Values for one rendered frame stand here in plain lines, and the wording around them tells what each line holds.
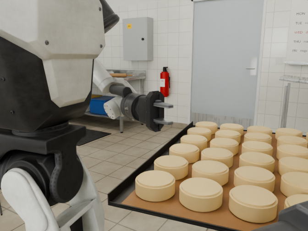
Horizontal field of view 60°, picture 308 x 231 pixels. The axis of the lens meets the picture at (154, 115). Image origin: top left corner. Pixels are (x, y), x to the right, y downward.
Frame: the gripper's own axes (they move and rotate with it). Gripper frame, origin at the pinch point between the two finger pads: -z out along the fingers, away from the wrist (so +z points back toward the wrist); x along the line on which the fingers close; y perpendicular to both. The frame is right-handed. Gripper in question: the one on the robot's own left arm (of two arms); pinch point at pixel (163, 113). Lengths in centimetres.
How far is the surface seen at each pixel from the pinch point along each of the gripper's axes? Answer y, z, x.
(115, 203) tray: -35.6, -33.8, -0.6
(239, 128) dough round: -0.9, -26.1, 1.1
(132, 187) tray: -31.5, -31.3, -0.9
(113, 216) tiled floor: 40, 108, -104
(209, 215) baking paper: -29, -42, -1
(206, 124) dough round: -4.3, -19.8, 1.2
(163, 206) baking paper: -31.5, -37.6, -0.7
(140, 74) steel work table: 226, 334, -12
